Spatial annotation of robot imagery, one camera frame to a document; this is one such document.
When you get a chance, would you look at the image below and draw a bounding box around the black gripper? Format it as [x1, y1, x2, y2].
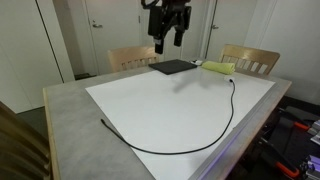
[148, 0, 193, 55]

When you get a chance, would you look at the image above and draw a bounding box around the black charging cable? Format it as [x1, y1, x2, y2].
[100, 79, 236, 156]

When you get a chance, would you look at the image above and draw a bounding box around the flat black pad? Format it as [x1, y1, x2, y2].
[147, 58, 198, 76]

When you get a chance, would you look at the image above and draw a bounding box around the light wooden slat-back chair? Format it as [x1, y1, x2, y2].
[219, 43, 281, 76]
[106, 44, 160, 74]
[0, 100, 54, 180]

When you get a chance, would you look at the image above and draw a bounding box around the yellow-green folded cloth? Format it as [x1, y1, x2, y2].
[200, 60, 236, 75]

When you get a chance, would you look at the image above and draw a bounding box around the large white board sheet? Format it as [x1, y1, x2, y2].
[85, 65, 276, 180]

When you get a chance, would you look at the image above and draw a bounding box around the aluminium extrusion bar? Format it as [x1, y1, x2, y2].
[299, 154, 320, 180]
[307, 119, 320, 145]

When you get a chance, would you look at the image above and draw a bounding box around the thick black arm hose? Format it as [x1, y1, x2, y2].
[140, 0, 161, 10]

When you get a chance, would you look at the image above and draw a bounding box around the black clamp orange handle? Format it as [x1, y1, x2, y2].
[259, 136, 301, 179]
[278, 113, 313, 133]

